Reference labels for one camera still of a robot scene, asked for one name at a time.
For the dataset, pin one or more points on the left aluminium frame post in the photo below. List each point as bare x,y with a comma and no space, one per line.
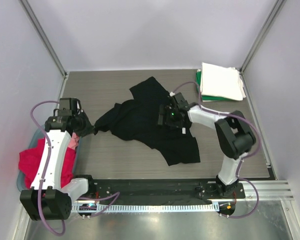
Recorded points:
42,35

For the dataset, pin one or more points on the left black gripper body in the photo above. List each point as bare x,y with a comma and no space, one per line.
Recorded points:
84,126

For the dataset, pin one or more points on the black t-shirt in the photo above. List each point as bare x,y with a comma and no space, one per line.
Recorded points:
137,119

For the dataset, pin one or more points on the folded green t-shirt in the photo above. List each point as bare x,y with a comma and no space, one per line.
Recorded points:
198,76

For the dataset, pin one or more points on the red t-shirt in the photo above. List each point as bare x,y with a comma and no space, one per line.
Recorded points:
29,162

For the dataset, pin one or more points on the pink t-shirt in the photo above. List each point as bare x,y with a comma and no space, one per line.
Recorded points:
74,141

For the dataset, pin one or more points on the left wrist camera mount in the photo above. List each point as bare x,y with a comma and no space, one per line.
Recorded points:
72,104

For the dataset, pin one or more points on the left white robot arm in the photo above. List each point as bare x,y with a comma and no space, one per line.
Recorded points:
46,198

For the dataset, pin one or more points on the right aluminium frame post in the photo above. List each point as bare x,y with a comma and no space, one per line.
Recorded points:
269,21

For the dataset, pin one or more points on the aluminium rail bracket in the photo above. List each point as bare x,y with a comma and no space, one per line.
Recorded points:
268,190

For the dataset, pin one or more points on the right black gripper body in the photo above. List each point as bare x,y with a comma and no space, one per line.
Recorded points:
172,119

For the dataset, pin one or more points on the slotted cable duct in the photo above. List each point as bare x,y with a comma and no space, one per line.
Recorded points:
89,208

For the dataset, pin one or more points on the aluminium frame post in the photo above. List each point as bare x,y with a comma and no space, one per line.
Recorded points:
42,35
269,21

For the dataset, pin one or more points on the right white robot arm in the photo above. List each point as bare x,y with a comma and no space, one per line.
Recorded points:
235,136

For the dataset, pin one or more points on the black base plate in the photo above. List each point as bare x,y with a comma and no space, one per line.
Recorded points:
204,188

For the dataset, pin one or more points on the blue plastic basket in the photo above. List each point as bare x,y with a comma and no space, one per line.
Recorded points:
33,143

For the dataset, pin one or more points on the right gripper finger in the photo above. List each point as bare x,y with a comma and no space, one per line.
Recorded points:
160,122
162,111

